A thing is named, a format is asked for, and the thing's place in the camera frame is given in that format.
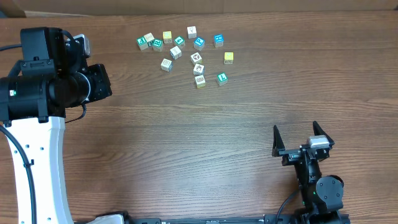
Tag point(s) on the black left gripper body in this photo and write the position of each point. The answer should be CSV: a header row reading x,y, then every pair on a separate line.
x,y
98,85

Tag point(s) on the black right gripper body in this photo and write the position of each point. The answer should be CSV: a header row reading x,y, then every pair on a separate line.
x,y
291,157

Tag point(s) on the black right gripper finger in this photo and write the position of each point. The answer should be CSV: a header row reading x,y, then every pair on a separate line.
x,y
278,145
318,131

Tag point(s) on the white patterned wooden block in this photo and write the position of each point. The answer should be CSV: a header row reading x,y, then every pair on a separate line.
x,y
166,65

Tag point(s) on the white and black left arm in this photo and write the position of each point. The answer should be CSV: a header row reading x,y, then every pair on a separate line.
x,y
52,76

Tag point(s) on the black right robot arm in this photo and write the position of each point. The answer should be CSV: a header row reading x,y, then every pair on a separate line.
x,y
322,196

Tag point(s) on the green letter block far left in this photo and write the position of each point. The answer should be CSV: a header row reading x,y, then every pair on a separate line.
x,y
142,43

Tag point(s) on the plain wooden block number two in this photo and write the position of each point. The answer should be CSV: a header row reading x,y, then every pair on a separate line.
x,y
149,39

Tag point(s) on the green R wooden block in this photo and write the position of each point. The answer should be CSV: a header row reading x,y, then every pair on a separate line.
x,y
157,45

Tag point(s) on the white block blue side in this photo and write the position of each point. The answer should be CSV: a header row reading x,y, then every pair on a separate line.
x,y
175,52

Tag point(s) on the yellow top wooden block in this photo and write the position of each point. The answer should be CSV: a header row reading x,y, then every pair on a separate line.
x,y
167,37

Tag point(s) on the green L wooden block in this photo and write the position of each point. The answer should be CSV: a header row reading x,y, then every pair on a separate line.
x,y
222,79

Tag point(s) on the green number four block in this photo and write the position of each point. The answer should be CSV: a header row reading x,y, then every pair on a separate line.
x,y
179,41

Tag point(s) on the white block brown acorn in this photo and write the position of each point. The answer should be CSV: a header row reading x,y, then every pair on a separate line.
x,y
198,69

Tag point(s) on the white block brown animal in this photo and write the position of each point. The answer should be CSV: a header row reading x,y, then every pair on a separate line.
x,y
196,58

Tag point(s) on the yellow sided picture block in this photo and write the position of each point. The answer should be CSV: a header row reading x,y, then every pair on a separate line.
x,y
200,81

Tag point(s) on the yellow top block right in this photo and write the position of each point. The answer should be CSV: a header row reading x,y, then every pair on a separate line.
x,y
228,58

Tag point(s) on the white wooden block top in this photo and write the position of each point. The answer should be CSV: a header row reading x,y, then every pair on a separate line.
x,y
192,32

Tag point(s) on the blue P wooden block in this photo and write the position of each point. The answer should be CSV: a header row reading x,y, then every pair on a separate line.
x,y
199,43

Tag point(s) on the blue top wooden block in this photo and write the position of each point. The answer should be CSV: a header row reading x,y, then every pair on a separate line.
x,y
218,40

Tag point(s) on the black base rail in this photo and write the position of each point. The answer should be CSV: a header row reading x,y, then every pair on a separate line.
x,y
265,219

